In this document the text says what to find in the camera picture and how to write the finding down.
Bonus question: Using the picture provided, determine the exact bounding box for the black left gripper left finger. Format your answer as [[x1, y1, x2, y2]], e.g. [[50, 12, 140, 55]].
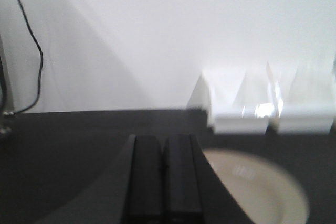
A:
[[39, 135, 163, 223]]

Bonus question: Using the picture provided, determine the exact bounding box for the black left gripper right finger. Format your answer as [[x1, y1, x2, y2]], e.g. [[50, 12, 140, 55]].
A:
[[164, 134, 252, 223]]

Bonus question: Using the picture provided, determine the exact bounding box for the beige round plate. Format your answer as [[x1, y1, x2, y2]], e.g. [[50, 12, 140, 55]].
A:
[[204, 148, 309, 223]]

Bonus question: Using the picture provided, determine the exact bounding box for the middle white plastic bin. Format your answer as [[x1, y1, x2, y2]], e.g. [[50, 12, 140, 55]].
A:
[[235, 62, 299, 134]]

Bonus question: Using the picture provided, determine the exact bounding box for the black cable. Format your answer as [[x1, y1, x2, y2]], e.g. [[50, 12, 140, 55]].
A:
[[9, 0, 44, 116]]

